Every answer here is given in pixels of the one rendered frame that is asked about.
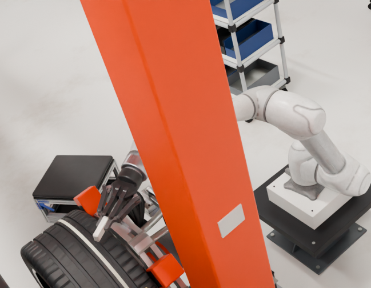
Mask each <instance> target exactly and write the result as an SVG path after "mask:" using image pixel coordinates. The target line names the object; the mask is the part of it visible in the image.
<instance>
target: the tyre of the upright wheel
mask: <svg viewBox="0 0 371 288"><path fill-rule="evenodd" d="M61 219H62V220H64V221H66V222H67V223H69V224H71V225H72V226H73V227H74V228H75V229H77V230H78V231H79V232H80V233H81V234H82V235H83V236H84V237H85V238H86V239H87V240H88V241H89V242H90V243H91V244H92V245H93V246H94V247H95V248H96V249H97V250H98V251H99V252H100V253H101V255H102V256H103V257H104V258H105V259H106V260H107V261H108V262H109V264H110V265H111V266H112V267H113V269H114V270H115V271H116V272H117V273H118V275H119V276H120V277H121V278H122V279H123V281H124V282H125V283H126V284H127V286H128V287H129V288H158V287H157V286H156V284H155V283H154V282H153V280H152V279H151V278H150V277H149V275H148V274H147V272H146V271H145V270H144V269H143V268H142V266H141V265H140V264H139V263H138V262H137V260H136V259H135V258H134V257H133V256H132V255H131V254H130V252H129V251H128V250H127V249H126V247H125V246H124V245H123V244H122V243H121V242H120V241H119V240H118V239H117V238H116V237H115V236H114V235H113V234H112V233H111V232H110V231H105V232H104V234H103V236H102V238H101V239H100V241H99V242H97V241H95V240H94V238H93V234H94V232H95V231H96V229H97V227H96V223H97V222H98V221H97V220H96V219H95V218H94V217H92V216H91V215H90V214H88V213H86V212H84V211H82V210H72V211H71V212H69V213H68V214H66V215H65V216H64V217H63V218H61ZM20 254H21V257H22V259H23V261H24V263H25V265H26V266H27V268H28V269H29V271H30V272H31V274H32V276H33V277H34V279H35V280H36V281H37V283H38V284H39V286H40V288H42V286H41V285H40V283H39V282H38V280H37V279H36V277H35V275H34V273H33V271H32V269H34V270H35V271H36V272H37V273H38V274H39V275H40V276H41V278H42V279H43V280H44V281H45V282H46V283H47V284H48V286H49V287H50V288H124V286H123V285H122V284H121V282H120V281H119V280H118V279H117V278H116V276H115V275H114V274H113V273H112V272H111V270H110V269H109V268H108V267H107V266H106V265H105V264H104V262H103V261H102V260H101V259H100V257H99V256H98V255H97V254H96V253H95V252H94V251H93V250H92V249H91V248H90V247H89V246H88V245H87V244H86V243H85V242H84V240H83V239H82V238H80V237H79V236H78V235H77V234H76V233H75V232H74V231H72V229H71V228H69V227H68V226H66V225H65V224H64V223H62V222H58V221H57V222H56V223H55V224H54V225H51V226H50V227H49V228H47V229H46V230H45V231H43V233H40V234H39V235H38V236H36V237H35V238H34V239H33V241H30V242H28V243H27V244H25V245H24V246H23V247H22V248H21V250H20Z"/></svg>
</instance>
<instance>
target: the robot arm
mask: <svg viewBox="0 0 371 288"><path fill-rule="evenodd" d="M232 100H233V105H234V110H235V113H236V118H237V122H238V121H247V120H249V119H253V118H255V119H256V120H259V121H263V122H266V123H269V124H271V125H273V126H275V127H277V128H278V129H279V130H281V131H283V132H284V133H285V134H287V135H288V136H290V137H292V138H293V139H295V140H294V142H293V143H292V145H291V146H290V148H289V152H288V163H289V168H286V169H285V173H286V174H287V175H289V176H290V177H291V178H290V179H289V180H288V181H287V182H285V183H284V189H288V190H291V191H294V192H296V193H298V194H301V195H303V196H305V197H307V198H309V199H310V200H311V201H315V200H316V199H317V197H318V195H319V194H320V192H322V191H323V189H324V188H325V187H326V188H328V189H330V190H333V191H335V192H337V193H340V194H343V195H346V196H350V197H355V196H360V195H362V194H365V193H366V191H367V190H368V188H369V186H370V183H371V174H370V171H369V170H368V169H367V168H366V166H365V165H363V164H361V163H359V161H357V160H356V159H354V158H353V157H352V156H350V155H349V154H348V153H347V152H345V151H342V150H338V148H336V146H335V144H334V143H333V142H332V140H331V139H330V138H329V136H328V135H327V133H326V132H325V131H324V129H323V128H324V126H325V123H326V113H325V110H324V109H323V108H322V107H321V106H320V105H319V104H318V103H317V102H315V101H314V100H312V99H309V98H307V97H304V96H302V95H299V94H296V93H292V92H289V91H283V90H279V89H277V88H275V87H273V86H268V85H264V86H258V87H254V88H252V89H249V90H247V91H244V92H243V93H241V94H239V95H238V96H236V97H235V98H233V99H232ZM147 178H148V176H147V173H146V170H145V168H144V165H143V163H142V160H141V157H140V155H139V152H138V150H137V147H136V145H135V142H134V140H133V142H132V144H131V146H130V151H129V153H128V154H127V156H126V158H125V160H124V161H123V163H122V165H121V171H120V173H119V174H118V176H117V178H116V180H115V181H114V182H113V183H112V184H111V185H108V186H106V185H105V184H104V185H102V190H103V192H102V195H101V199H100V201H99V205H98V208H97V213H98V216H99V217H100V218H99V220H98V222H97V223H96V227H97V229H96V231H95V232H94V234H93V238H94V240H95V241H97V242H99V241H100V239H101V238H102V236H103V234H104V232H105V231H109V229H110V228H111V226H112V224H113V223H114V222H117V223H121V221H122V220H123V219H124V218H125V217H126V216H127V215H128V214H129V213H130V212H131V210H132V209H133V208H134V207H135V206H136V205H138V204H139V203H141V197H140V196H139V195H137V194H138V192H137V191H138V189H139V187H140V186H141V184H142V182H144V181H146V180H147ZM111 189H112V195H111V198H110V200H109V201H108V203H107V205H106V207H105V204H106V201H107V196H108V193H110V190H111ZM131 198H132V199H131ZM129 199H131V200H130V202H129V203H128V204H127V205H126V206H125V207H124V208H123V209H122V207H123V206H124V205H125V203H126V201H127V200H129ZM116 202H117V204H116V206H115V207H114V205H115V203H116ZM113 207H114V209H113ZM112 209H113V211H112V212H111V210H112ZM121 209H122V210H121ZM110 212H111V214H110ZM109 214H110V216H109ZM108 216H109V217H108Z"/></svg>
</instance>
